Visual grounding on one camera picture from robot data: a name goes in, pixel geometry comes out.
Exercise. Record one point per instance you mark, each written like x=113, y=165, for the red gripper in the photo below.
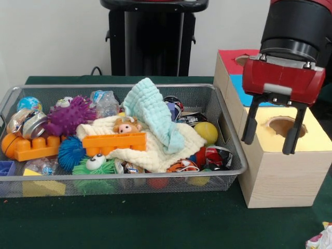
x=280, y=77

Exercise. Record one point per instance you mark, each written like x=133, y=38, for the colourful spotted white cloth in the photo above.
x=321, y=238

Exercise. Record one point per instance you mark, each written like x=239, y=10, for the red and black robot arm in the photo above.
x=295, y=26

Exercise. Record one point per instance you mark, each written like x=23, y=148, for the wooden box with three holes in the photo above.
x=272, y=176

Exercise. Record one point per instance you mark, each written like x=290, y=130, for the yellow ball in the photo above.
x=206, y=132

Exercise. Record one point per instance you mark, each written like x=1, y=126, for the dark green table cloth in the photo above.
x=327, y=96
x=155, y=220

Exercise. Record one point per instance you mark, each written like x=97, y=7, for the cream waffle cloth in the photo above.
x=153, y=158

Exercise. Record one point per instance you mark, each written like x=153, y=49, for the light blue waffle cloth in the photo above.
x=150, y=109

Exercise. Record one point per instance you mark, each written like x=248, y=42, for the small brown plush toy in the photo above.
x=125, y=127

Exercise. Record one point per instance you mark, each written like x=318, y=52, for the long orange toy brick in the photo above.
x=114, y=142

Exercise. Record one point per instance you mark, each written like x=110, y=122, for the green puffer toy with eyes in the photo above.
x=99, y=168

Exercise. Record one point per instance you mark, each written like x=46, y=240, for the purple spiky rubber toy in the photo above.
x=71, y=114

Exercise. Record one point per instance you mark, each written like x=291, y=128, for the blue puffer ball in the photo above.
x=71, y=153

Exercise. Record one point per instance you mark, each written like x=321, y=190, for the small globe ball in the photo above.
x=28, y=103

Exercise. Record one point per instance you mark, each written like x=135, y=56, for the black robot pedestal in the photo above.
x=153, y=39

